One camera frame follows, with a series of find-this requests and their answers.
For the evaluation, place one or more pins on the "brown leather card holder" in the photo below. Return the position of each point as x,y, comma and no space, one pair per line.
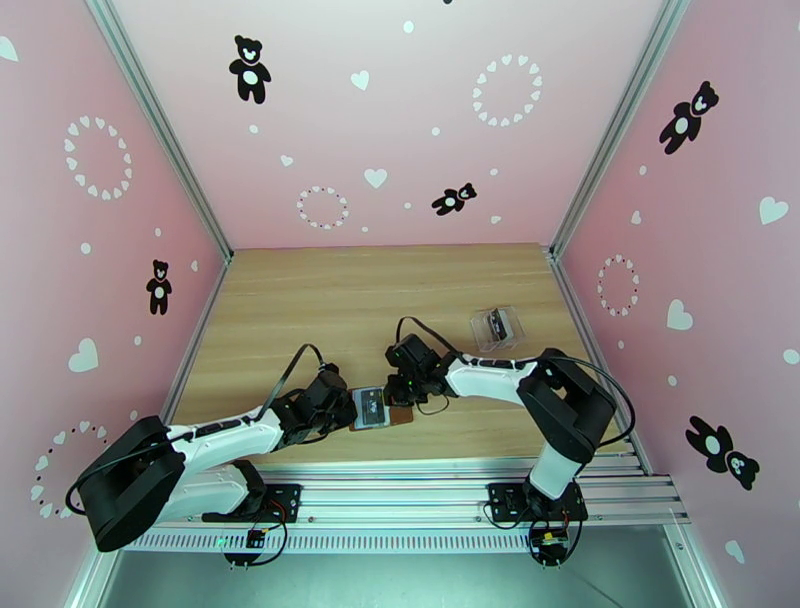
403,420

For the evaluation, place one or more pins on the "clear plastic card box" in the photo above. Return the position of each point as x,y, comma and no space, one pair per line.
515,328

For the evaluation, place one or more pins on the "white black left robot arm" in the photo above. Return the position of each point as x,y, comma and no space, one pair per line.
219,440

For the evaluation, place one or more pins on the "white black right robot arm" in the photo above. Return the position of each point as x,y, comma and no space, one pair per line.
494,378

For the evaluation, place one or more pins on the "perforated metal strip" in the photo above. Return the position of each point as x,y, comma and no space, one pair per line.
375,542

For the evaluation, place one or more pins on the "small circuit board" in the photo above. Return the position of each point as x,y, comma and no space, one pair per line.
550,544
256,537

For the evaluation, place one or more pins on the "grey metal shelf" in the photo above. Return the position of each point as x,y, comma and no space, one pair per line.
400,581

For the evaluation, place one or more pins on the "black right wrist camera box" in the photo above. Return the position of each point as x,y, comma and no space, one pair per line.
395,356

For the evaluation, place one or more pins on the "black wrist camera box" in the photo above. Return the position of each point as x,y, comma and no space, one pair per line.
395,356
328,379

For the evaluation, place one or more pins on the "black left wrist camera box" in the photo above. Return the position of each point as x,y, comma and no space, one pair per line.
328,379

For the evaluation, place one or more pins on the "aluminium rail base frame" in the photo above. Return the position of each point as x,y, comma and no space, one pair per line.
400,494

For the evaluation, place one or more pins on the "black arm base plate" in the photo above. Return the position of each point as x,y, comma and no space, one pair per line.
503,500
287,500

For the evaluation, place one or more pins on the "aluminium table side rail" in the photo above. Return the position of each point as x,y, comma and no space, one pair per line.
584,325
199,325

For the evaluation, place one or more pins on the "black bear wall sticker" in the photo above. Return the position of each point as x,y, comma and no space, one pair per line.
684,128
451,201
744,469
250,76
159,300

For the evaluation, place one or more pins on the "aluminium frame post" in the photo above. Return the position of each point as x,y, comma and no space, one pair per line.
615,125
165,134

